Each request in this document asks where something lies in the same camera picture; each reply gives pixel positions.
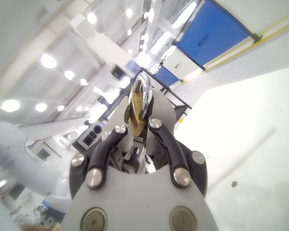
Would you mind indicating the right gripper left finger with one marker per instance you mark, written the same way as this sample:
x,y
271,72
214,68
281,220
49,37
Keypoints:
x,y
100,150

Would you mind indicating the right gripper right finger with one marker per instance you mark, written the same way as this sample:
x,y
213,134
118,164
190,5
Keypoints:
x,y
168,143

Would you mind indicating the brass padlock with chrome shackle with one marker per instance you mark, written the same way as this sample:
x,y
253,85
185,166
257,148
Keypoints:
x,y
136,111

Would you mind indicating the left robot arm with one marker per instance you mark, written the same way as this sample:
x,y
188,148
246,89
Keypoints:
x,y
7,143

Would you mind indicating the small blue partition panel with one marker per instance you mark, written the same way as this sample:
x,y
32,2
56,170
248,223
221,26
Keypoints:
x,y
167,75

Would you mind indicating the small brown crumb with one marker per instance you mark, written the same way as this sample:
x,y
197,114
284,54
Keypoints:
x,y
234,184

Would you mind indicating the small white partition panel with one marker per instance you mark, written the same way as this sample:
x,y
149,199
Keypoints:
x,y
180,62

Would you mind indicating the large blue partition panel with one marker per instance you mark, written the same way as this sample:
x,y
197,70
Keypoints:
x,y
212,32

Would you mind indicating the large white partition panel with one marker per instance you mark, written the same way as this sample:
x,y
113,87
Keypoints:
x,y
250,3

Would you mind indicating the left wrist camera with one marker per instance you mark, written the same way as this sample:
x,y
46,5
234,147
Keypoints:
x,y
88,139

